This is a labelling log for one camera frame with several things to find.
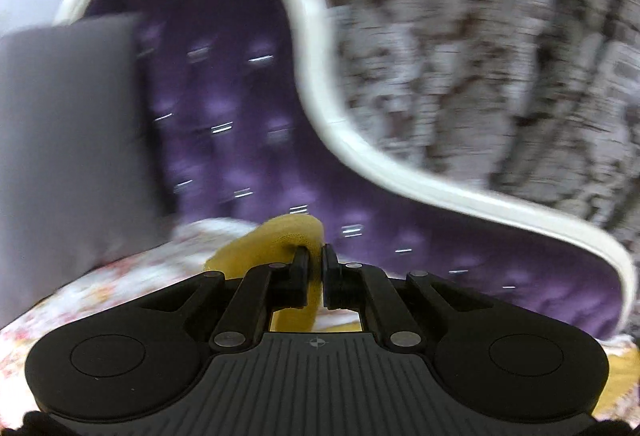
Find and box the grey satin pillow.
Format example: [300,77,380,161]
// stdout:
[1,15,171,323]

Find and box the damask patterned curtain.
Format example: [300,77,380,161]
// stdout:
[134,0,640,243]

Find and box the floral bedspread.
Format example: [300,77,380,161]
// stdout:
[1,219,639,427]

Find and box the mustard yellow knit sweater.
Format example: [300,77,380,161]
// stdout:
[203,213,362,333]

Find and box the purple tufted headboard white frame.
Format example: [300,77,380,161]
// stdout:
[56,0,637,340]

